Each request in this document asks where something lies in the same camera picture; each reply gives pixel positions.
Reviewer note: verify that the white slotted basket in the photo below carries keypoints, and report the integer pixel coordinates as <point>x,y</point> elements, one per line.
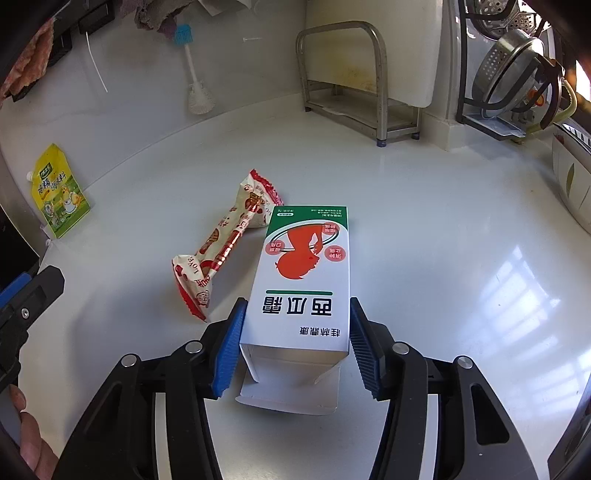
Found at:
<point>572,170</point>

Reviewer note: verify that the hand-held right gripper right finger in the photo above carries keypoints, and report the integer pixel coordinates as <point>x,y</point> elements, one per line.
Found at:
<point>364,350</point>

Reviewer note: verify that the person's left hand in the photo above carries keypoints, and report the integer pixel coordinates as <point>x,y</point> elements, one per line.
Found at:
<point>32,438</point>

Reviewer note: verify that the orange hanging cloth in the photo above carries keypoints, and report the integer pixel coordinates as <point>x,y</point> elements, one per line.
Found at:
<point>27,60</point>

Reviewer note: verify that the grey pink hanging cloth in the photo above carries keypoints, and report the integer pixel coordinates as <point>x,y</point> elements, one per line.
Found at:
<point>152,14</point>

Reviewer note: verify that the perforated steel steamer plate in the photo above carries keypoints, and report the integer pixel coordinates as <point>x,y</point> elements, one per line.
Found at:
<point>503,16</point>

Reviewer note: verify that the yellow seasoning pouch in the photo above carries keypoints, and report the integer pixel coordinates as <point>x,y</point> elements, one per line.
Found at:
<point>57,194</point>

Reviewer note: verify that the black wall hook bar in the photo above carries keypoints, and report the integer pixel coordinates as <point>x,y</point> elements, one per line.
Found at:
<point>92,23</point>

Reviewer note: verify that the metal cutting board rack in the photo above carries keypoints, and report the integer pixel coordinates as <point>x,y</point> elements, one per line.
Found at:
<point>381,92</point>

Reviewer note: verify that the white hanging tissue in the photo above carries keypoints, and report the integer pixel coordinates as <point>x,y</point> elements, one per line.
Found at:
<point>210,4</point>

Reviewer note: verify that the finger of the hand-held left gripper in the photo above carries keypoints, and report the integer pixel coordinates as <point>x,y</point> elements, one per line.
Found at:
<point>41,286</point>

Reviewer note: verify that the red and white snack wrapper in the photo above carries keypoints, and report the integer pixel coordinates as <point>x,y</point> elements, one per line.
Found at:
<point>221,244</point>

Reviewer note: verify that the white cutting board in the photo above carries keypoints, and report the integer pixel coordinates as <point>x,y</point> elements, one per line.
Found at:
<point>406,46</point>

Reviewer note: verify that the white and green carton box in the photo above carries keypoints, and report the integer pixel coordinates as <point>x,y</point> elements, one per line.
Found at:
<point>300,277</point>

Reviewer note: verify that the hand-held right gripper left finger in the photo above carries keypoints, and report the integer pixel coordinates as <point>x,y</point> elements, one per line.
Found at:
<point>228,350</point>

